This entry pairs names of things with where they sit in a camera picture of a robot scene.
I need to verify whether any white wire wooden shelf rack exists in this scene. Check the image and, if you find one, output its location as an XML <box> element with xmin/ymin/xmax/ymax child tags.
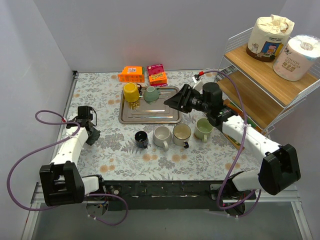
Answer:
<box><xmin>214</xmin><ymin>28</ymin><xmax>320</xmax><ymax>136</ymax></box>

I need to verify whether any white speckled mug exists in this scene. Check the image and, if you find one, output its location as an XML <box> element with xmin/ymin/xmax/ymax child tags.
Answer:
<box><xmin>152</xmin><ymin>126</ymin><xmax>172</xmax><ymax>151</ymax></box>

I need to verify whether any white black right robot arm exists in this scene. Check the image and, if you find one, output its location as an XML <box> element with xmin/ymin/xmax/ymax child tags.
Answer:
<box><xmin>164</xmin><ymin>82</ymin><xmax>301</xmax><ymax>199</ymax></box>

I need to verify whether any pink orange box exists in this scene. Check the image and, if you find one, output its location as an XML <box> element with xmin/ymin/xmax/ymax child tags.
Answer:
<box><xmin>146</xmin><ymin>64</ymin><xmax>168</xmax><ymax>86</ymax></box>

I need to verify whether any sponge pack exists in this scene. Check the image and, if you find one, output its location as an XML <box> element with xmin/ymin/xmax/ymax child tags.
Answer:
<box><xmin>243</xmin><ymin>115</ymin><xmax>257</xmax><ymax>130</ymax></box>
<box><xmin>223</xmin><ymin>99</ymin><xmax>244</xmax><ymax>118</ymax></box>

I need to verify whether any cartoon wrapped toilet roll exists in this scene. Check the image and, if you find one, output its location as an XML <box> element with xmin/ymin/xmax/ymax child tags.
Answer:
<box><xmin>246</xmin><ymin>14</ymin><xmax>295</xmax><ymax>62</ymax></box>

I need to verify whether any small blue cup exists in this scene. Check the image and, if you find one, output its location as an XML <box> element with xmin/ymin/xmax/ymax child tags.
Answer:
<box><xmin>134</xmin><ymin>131</ymin><xmax>149</xmax><ymax>149</ymax></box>

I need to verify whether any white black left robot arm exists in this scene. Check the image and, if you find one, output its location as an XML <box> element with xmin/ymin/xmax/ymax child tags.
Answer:
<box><xmin>39</xmin><ymin>105</ymin><xmax>107</xmax><ymax>207</ymax></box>

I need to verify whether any light green mug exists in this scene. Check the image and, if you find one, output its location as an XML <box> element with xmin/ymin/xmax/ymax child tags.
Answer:
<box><xmin>194</xmin><ymin>118</ymin><xmax>214</xmax><ymax>143</ymax></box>

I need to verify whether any cream mug black handle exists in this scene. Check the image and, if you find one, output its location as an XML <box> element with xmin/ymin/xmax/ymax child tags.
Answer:
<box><xmin>172</xmin><ymin>123</ymin><xmax>192</xmax><ymax>149</ymax></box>

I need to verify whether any sage green mug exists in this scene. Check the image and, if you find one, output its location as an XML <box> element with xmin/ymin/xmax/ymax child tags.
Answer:
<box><xmin>143</xmin><ymin>86</ymin><xmax>160</xmax><ymax>104</ymax></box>

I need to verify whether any floral table mat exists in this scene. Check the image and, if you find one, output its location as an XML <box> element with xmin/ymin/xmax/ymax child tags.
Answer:
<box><xmin>67</xmin><ymin>72</ymin><xmax>260</xmax><ymax>181</ymax></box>

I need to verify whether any silver metal tray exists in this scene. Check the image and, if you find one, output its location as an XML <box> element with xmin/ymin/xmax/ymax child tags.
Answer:
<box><xmin>118</xmin><ymin>86</ymin><xmax>182</xmax><ymax>124</ymax></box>

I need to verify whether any yellow mug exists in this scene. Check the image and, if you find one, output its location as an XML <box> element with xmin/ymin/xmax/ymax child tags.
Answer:
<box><xmin>123</xmin><ymin>82</ymin><xmax>140</xmax><ymax>103</ymax></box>

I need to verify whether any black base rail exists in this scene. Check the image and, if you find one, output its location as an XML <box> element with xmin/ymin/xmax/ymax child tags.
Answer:
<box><xmin>77</xmin><ymin>178</ymin><xmax>261</xmax><ymax>213</ymax></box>

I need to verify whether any white cotton toilet roll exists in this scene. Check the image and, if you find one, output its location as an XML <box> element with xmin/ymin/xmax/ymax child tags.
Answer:
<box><xmin>273</xmin><ymin>34</ymin><xmax>320</xmax><ymax>82</ymax></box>

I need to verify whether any sponge pack lower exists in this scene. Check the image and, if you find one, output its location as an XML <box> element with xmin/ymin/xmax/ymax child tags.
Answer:
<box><xmin>243</xmin><ymin>115</ymin><xmax>257</xmax><ymax>130</ymax></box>

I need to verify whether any sponge pack upper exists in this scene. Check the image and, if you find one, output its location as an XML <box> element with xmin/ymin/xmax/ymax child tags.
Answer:
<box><xmin>223</xmin><ymin>99</ymin><xmax>244</xmax><ymax>118</ymax></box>

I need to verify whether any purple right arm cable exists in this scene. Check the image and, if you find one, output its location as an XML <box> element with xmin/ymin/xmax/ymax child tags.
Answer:
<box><xmin>197</xmin><ymin>69</ymin><xmax>262</xmax><ymax>218</ymax></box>

